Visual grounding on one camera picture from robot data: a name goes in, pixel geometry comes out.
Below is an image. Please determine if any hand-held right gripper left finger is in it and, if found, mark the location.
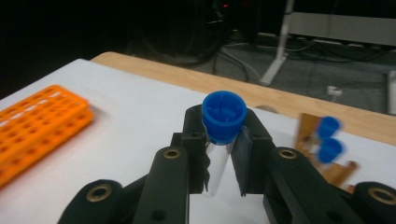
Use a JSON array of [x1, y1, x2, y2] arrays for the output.
[[171, 105, 213, 195]]

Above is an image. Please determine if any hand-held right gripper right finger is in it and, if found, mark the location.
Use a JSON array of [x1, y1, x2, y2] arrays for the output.
[[230, 108, 277, 199]]

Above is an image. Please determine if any white cable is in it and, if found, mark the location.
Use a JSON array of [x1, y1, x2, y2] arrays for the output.
[[219, 48, 262, 81]]

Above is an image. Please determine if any black cables bundle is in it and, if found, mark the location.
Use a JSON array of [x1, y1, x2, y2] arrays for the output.
[[174, 36, 260, 82]]

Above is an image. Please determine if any white metal stand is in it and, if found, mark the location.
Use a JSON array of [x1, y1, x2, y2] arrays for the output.
[[260, 0, 396, 116]]

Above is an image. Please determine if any blue capped clear tube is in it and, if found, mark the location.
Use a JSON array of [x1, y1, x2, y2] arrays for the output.
[[200, 91, 248, 199], [317, 116, 343, 140], [317, 138, 345, 171]]

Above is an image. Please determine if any wooden tube rack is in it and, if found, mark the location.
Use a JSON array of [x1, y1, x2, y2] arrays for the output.
[[293, 112, 359, 194]]

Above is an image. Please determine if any white plug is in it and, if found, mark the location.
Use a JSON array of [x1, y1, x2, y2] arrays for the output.
[[326, 85, 344, 98]]

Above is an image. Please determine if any orange plastic tube rack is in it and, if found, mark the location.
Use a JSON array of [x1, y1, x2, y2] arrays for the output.
[[0, 84, 95, 189]]

